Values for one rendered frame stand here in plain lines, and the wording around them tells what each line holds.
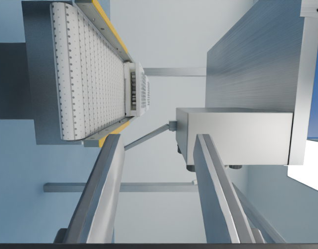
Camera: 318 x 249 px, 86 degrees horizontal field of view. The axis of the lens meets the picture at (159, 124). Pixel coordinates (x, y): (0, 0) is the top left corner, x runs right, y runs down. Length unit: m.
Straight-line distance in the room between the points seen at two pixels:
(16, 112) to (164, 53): 3.39
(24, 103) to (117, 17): 3.70
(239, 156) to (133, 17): 3.90
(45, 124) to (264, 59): 0.52
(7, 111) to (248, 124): 0.59
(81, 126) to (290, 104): 0.42
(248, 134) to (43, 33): 0.44
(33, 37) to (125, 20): 3.70
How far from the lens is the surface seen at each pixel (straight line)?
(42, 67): 0.43
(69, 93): 0.38
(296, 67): 0.41
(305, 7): 0.43
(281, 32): 0.47
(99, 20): 0.46
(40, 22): 0.45
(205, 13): 4.23
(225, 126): 0.34
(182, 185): 1.55
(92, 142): 0.37
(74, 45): 0.39
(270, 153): 0.40
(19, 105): 0.59
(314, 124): 0.48
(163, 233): 4.43
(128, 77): 0.80
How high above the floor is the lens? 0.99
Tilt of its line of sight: level
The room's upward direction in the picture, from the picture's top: 90 degrees clockwise
